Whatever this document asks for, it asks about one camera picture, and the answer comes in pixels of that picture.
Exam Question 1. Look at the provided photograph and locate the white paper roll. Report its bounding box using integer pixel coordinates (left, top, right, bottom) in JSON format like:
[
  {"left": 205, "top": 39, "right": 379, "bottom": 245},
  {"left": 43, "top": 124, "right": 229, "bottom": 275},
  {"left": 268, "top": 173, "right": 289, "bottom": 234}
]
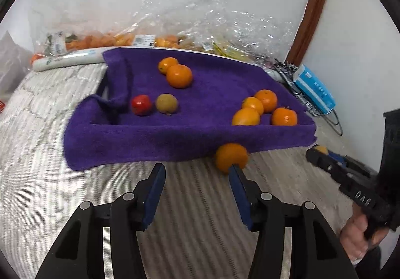
[{"left": 33, "top": 47, "right": 283, "bottom": 80}]

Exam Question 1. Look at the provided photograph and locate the small red and green fruit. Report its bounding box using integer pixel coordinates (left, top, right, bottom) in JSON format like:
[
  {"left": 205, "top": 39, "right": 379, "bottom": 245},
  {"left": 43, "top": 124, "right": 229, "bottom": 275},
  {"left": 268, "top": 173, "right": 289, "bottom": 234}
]
[{"left": 131, "top": 95, "right": 153, "bottom": 116}]

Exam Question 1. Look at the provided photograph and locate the small round orange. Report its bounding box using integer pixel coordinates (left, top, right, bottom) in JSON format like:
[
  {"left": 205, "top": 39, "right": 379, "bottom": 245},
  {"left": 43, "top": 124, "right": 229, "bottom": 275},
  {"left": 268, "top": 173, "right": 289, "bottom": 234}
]
[
  {"left": 158, "top": 57, "right": 180, "bottom": 75},
  {"left": 242, "top": 97, "right": 265, "bottom": 115}
]

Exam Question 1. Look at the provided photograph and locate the brown wooden door frame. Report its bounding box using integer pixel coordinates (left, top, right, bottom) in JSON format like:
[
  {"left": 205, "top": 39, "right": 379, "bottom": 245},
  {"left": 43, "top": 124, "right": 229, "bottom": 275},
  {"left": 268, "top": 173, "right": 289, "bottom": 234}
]
[{"left": 286, "top": 0, "right": 334, "bottom": 64}]

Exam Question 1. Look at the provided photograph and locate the large yellow-orange citrus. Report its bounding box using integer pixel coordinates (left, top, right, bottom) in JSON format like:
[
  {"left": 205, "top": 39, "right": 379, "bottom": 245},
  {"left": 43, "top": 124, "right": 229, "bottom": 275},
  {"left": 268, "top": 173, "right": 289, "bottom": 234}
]
[{"left": 232, "top": 107, "right": 261, "bottom": 126}]

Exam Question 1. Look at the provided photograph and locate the blue tissue box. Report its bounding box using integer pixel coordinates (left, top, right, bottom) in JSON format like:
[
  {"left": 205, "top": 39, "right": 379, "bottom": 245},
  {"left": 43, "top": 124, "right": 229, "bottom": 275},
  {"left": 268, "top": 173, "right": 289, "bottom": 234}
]
[{"left": 292, "top": 64, "right": 337, "bottom": 115}]

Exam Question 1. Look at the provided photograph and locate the white plastic bag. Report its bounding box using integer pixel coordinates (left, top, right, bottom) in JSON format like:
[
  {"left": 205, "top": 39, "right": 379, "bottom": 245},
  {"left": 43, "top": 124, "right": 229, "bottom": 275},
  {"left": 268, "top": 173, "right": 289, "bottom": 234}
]
[{"left": 0, "top": 31, "right": 33, "bottom": 95}]

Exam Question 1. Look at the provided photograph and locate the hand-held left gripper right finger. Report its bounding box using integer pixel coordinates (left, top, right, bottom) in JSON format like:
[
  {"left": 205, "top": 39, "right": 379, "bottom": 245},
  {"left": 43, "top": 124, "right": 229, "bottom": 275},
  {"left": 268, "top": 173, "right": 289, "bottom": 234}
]
[{"left": 228, "top": 164, "right": 358, "bottom": 279}]

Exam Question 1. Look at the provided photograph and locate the purple towel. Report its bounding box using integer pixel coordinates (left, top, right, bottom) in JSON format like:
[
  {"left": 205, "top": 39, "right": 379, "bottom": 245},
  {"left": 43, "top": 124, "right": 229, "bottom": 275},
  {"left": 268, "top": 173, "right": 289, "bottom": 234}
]
[{"left": 64, "top": 47, "right": 318, "bottom": 172}]

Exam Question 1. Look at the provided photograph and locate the clear bag of leafy oranges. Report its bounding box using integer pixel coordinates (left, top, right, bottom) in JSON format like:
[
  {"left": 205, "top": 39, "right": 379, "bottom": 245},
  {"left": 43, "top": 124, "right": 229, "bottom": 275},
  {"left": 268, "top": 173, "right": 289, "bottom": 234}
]
[{"left": 29, "top": 0, "right": 138, "bottom": 62}]

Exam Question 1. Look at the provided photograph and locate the person's right hand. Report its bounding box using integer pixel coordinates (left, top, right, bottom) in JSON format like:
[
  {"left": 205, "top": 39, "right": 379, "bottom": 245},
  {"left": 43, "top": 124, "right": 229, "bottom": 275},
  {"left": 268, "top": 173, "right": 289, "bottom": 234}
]
[{"left": 339, "top": 204, "right": 388, "bottom": 267}]

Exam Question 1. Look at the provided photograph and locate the round orange with stem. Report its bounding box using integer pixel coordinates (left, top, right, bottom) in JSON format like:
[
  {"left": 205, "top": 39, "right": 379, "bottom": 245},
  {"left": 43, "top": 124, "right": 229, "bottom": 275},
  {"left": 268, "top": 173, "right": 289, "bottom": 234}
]
[{"left": 271, "top": 107, "right": 298, "bottom": 126}]

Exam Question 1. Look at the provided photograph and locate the brown-green round fruit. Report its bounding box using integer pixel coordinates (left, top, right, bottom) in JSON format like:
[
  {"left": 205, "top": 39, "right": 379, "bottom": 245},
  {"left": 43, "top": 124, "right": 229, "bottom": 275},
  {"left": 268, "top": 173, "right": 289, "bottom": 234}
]
[{"left": 155, "top": 93, "right": 179, "bottom": 116}]

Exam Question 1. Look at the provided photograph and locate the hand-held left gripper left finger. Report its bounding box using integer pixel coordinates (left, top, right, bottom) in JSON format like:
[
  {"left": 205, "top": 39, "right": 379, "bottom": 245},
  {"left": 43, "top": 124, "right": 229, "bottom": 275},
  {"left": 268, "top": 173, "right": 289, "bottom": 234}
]
[{"left": 35, "top": 163, "right": 167, "bottom": 279}]

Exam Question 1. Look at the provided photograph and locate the clear bag of yellow fruit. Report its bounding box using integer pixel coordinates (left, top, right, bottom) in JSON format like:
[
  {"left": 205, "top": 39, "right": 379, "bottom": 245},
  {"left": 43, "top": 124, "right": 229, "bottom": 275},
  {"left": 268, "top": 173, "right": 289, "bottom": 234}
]
[{"left": 187, "top": 10, "right": 296, "bottom": 64}]

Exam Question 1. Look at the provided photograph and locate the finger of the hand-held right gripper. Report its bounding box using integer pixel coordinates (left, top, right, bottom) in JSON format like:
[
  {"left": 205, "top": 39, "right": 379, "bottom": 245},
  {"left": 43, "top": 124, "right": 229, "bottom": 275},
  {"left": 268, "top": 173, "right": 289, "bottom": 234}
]
[
  {"left": 305, "top": 147, "right": 354, "bottom": 188},
  {"left": 327, "top": 152, "right": 378, "bottom": 178}
]

